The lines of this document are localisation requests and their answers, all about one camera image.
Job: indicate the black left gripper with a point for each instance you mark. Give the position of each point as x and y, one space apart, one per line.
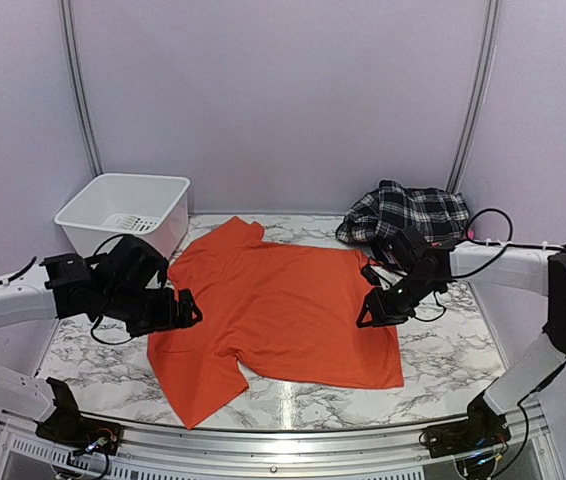
167 319

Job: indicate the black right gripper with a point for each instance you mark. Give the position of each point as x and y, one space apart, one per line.
382 314

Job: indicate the orange garment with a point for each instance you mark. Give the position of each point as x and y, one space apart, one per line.
286 312

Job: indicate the black white plaid skirt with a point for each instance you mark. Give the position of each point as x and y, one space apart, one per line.
380 214

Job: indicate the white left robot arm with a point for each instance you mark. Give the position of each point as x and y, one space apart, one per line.
57 288

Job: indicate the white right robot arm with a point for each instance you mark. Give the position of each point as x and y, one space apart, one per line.
522 291

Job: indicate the white plastic laundry bin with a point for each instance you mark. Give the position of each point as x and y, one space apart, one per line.
151 207

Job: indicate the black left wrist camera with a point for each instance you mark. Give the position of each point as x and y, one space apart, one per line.
134 264

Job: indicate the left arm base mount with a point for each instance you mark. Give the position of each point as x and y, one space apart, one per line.
80 432

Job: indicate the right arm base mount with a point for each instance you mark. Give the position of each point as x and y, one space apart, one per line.
459 437

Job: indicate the aluminium front frame rail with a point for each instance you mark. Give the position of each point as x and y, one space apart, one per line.
401 451

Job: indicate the right aluminium corner post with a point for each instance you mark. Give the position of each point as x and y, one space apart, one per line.
478 93

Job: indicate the aluminium corner post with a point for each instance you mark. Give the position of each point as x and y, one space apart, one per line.
70 41
478 93

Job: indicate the left aluminium corner post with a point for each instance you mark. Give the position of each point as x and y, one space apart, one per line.
70 41

